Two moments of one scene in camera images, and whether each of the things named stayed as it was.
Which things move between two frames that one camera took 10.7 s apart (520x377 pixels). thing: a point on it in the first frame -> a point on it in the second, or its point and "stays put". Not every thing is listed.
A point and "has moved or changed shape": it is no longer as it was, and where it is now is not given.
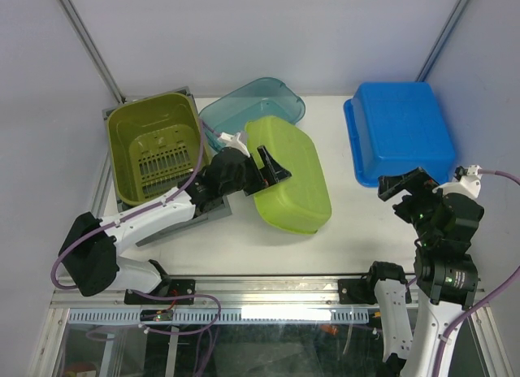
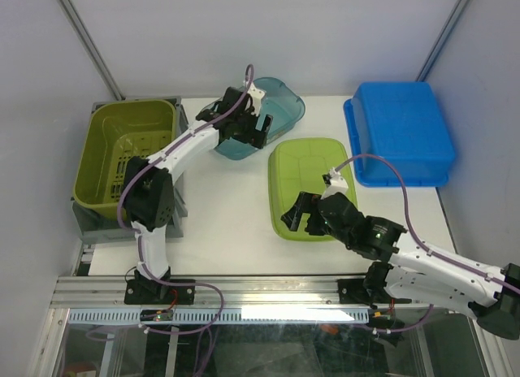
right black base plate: x=357 y=291 stays put
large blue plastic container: x=395 y=127 stays put
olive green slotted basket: x=156 y=144 has moved or changed shape
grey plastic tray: x=208 y=211 -> x=93 y=228
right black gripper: x=416 y=181 -> x=305 y=203
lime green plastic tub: x=301 y=202 has moved or changed shape
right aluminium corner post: x=444 y=33 stays put
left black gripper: x=271 y=172 -> x=249 y=136
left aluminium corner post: x=78 y=24 stays put
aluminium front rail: x=253 y=293 stays put
